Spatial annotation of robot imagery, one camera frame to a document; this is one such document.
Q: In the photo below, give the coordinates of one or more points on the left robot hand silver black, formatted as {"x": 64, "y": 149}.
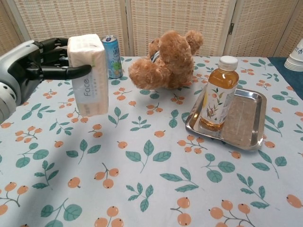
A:
{"x": 21, "y": 68}

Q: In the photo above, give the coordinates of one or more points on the rectangular stainless steel tray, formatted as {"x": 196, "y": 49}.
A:
{"x": 243, "y": 118}

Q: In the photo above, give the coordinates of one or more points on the brown teddy bear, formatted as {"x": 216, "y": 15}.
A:
{"x": 170, "y": 63}

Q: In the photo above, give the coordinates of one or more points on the metal screen hinge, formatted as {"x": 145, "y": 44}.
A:
{"x": 231, "y": 28}

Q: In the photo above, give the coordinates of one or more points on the floral fruit print tablecloth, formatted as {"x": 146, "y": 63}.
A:
{"x": 151, "y": 189}

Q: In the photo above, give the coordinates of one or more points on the woven folding screen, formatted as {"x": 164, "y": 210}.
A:
{"x": 71, "y": 21}

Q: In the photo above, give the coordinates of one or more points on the amber tea bottle white cap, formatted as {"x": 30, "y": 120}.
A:
{"x": 219, "y": 94}

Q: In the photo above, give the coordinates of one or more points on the light blue drink can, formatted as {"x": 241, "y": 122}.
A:
{"x": 114, "y": 59}

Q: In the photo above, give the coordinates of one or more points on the white facial tissue pack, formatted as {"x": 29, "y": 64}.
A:
{"x": 94, "y": 94}

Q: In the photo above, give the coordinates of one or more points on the stack of white paper cups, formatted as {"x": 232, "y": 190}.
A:
{"x": 296, "y": 59}

